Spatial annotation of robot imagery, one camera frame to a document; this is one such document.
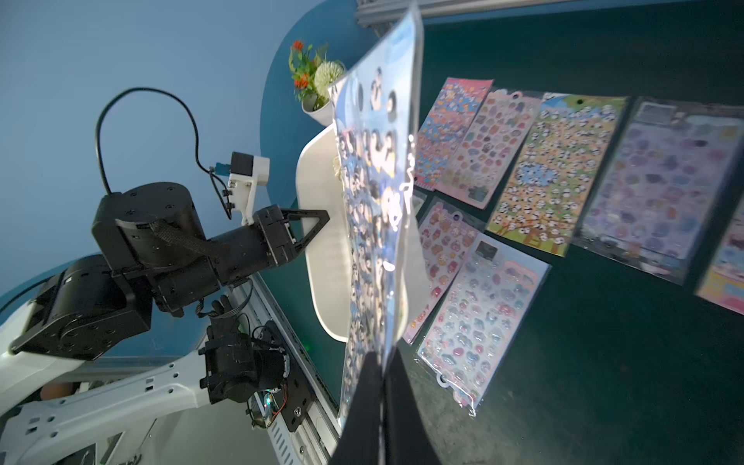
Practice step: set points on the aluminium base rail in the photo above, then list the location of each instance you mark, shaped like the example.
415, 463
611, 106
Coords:
316, 439

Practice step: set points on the white plastic storage box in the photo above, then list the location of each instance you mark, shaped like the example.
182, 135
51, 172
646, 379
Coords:
328, 256

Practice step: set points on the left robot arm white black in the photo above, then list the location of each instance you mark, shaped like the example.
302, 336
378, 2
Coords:
153, 255

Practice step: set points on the white lilac sticker sheet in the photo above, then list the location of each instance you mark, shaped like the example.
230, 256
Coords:
482, 312

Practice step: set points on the pink bonbon drop sticker sheet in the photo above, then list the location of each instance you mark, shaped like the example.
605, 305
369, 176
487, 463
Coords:
494, 137

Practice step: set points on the blue penguin sticker sheet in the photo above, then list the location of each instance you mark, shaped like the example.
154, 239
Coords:
376, 110

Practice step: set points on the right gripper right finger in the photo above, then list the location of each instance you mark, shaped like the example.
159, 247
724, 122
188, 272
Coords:
406, 440

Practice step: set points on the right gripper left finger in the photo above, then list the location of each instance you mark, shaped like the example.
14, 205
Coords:
360, 440

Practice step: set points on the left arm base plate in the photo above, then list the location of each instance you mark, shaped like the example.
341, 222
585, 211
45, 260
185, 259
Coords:
284, 389

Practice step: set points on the light pink sticker sheet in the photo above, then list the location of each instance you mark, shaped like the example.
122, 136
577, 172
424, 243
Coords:
446, 235

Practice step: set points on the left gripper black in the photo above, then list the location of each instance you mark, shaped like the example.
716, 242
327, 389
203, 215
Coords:
277, 236

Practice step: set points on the aluminium frame back bar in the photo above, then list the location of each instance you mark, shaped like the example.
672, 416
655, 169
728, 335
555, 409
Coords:
370, 13

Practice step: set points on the pink blue cat sticker sheet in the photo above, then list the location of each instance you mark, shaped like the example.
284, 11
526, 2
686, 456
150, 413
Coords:
445, 126

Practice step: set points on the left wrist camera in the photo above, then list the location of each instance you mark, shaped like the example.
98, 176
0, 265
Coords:
239, 182

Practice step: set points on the white pot artificial flowers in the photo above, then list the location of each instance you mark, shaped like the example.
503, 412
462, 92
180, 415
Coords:
312, 74

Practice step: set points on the purple sticker sheet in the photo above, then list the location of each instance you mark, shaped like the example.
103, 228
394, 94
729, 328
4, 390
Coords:
662, 181

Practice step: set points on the green panda sticker sheet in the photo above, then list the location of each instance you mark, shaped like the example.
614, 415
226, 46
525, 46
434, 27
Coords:
555, 170

